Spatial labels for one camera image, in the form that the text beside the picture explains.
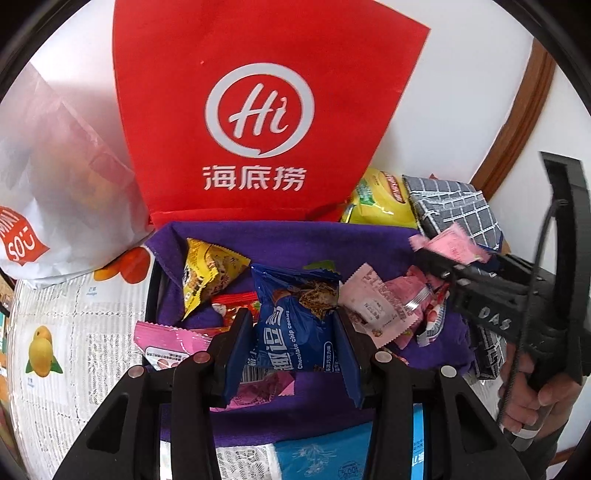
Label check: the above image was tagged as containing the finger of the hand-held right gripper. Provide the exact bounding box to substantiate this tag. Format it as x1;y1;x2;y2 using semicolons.
475;253;509;278
412;249;472;283

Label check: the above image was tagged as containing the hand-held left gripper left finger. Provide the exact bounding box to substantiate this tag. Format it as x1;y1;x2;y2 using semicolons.
52;308;256;480

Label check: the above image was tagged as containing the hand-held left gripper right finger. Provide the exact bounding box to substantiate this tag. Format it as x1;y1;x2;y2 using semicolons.
330;309;529;480

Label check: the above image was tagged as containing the light pink snack packet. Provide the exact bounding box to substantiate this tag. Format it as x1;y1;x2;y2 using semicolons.
410;224;490;266

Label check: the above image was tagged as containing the pink silver striped pastry packet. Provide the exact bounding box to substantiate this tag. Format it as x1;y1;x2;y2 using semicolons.
394;268;451;324

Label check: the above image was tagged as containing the red orange snack packet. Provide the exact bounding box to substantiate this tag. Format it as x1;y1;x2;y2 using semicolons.
211;292;260;329

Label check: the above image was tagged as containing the pink white label snack packet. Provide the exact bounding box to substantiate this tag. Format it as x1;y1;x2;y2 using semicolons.
134;322;215;372

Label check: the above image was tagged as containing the blue cookie packet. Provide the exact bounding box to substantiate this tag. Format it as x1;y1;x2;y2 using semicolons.
239;264;363;409

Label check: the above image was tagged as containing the purple cloth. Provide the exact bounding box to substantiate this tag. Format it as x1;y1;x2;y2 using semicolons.
145;220;481;450

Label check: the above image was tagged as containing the yellow black snack packet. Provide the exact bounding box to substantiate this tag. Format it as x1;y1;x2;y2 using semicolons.
181;237;252;321

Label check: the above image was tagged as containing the green snack packet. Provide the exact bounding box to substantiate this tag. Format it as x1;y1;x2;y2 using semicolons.
305;260;340;278

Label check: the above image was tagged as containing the person's right hand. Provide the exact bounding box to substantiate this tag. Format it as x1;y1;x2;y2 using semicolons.
499;342;583;444

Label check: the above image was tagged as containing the grey checked folded cloth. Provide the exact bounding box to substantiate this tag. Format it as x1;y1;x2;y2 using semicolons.
402;174;507;381

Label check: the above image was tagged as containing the yellow chips bag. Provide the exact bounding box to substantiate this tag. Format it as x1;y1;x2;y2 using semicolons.
341;167;419;228

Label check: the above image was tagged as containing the blue tissue pack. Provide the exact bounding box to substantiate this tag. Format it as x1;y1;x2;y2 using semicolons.
274;406;432;480

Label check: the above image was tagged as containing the fruit print table cover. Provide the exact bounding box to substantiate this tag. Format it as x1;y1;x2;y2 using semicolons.
7;244;513;480

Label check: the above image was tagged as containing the white plastic shopping bag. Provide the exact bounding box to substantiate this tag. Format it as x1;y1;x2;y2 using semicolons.
0;62;155;289

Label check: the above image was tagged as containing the red paper bag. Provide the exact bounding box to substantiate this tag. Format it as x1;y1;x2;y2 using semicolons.
112;0;431;229

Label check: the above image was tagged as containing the brown wooden door frame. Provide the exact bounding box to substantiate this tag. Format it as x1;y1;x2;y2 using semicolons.
473;37;557;199

